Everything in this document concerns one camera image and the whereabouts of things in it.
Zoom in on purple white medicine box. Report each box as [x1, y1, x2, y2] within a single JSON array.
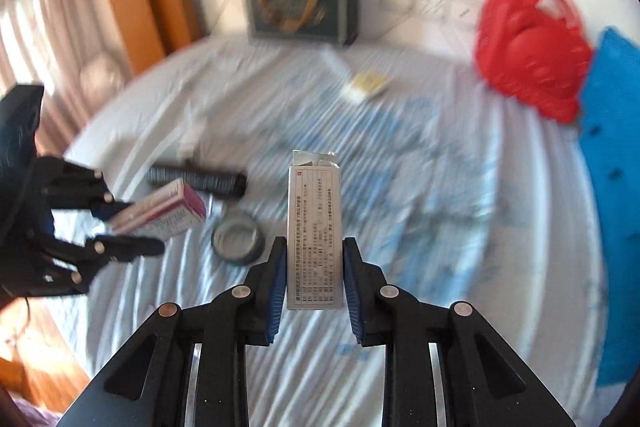
[[107, 180, 206, 242]]

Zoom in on grey white medicine box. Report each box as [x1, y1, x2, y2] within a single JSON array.
[[286, 150, 344, 310]]

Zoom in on beige curtain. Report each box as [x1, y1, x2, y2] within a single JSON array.
[[1, 0, 134, 154]]

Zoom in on grey tape roll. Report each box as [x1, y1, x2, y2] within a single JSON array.
[[212, 212, 265, 265]]

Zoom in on black hair comb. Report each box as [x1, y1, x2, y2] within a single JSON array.
[[145, 164, 247, 199]]

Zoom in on black gift box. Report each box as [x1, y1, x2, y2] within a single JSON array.
[[244, 0, 360, 48]]

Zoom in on blue plastic storage bin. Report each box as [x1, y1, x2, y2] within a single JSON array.
[[579, 27, 639, 387]]

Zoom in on yellow green wipes pack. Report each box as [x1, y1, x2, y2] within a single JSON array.
[[343, 72, 390, 104]]

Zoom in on red bear plastic case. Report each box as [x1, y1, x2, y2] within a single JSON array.
[[474, 0, 593, 124]]

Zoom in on white power socket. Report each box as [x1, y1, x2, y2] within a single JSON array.
[[413, 0, 450, 23]]

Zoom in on white blank wall plate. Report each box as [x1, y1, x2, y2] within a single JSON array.
[[448, 0, 483, 30]]

